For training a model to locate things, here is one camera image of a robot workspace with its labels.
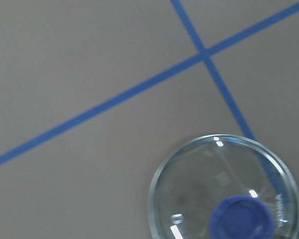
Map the glass pot lid blue knob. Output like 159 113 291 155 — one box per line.
148 134 299 239

